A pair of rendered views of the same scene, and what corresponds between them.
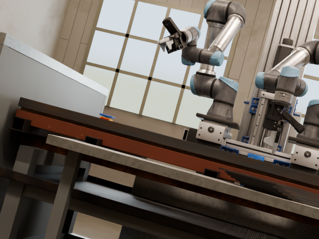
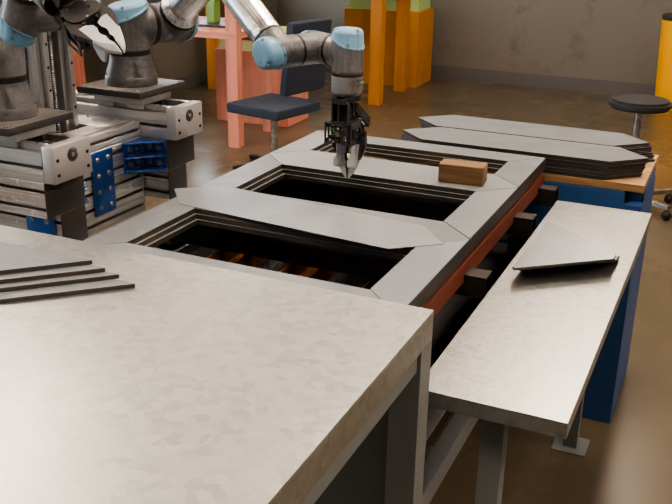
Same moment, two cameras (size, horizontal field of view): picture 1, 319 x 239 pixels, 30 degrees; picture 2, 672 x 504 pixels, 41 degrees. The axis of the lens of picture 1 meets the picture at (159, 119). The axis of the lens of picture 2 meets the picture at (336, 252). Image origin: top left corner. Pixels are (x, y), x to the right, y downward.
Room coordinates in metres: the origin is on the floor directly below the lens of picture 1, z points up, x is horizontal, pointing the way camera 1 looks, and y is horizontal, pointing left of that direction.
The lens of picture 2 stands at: (2.01, 1.62, 1.51)
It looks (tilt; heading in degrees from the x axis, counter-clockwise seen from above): 21 degrees down; 282
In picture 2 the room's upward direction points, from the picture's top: 1 degrees clockwise
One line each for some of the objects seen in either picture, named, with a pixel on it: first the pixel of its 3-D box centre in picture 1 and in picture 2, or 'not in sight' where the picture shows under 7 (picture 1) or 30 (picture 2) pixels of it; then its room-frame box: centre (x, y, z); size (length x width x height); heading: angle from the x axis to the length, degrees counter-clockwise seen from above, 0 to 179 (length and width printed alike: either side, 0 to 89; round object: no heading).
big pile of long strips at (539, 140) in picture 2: not in sight; (523, 144); (1.99, -1.25, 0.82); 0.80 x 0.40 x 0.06; 168
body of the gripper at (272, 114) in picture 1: (276, 117); (345, 119); (2.42, -0.46, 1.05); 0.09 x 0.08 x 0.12; 78
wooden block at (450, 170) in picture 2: not in sight; (462, 172); (2.14, -0.68, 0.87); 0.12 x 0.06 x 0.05; 173
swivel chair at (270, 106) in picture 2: not in sight; (276, 99); (3.44, -3.46, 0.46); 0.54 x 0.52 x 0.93; 175
